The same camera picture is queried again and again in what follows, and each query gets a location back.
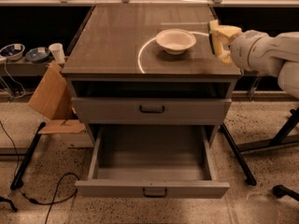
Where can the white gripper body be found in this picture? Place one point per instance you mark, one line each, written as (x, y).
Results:
(244, 49)

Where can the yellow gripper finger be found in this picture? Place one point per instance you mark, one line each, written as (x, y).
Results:
(227, 33)
(225, 57)

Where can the yellow sponge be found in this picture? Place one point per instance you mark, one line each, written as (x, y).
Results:
(214, 40)

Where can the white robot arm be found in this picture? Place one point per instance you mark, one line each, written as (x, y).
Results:
(275, 56)

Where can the white bowl on counter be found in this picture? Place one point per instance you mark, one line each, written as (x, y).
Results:
(175, 41)

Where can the grey drawer cabinet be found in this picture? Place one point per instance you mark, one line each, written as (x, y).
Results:
(117, 56)

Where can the closed grey upper drawer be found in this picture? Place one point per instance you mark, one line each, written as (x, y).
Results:
(157, 111)

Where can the open grey lower drawer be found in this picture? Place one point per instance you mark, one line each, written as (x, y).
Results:
(152, 161)

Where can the black caster foot right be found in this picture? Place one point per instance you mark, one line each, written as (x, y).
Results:
(281, 191)

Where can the white paper cup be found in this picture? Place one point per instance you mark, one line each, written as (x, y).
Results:
(57, 52)

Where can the brown cardboard box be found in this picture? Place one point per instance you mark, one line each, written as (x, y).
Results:
(53, 100)

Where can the blue bowl near cup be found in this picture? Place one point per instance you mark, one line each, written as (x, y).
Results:
(37, 55)

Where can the blue bowl far left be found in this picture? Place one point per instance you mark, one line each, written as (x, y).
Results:
(12, 52)

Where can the black left table leg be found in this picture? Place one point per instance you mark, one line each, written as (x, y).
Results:
(17, 181)

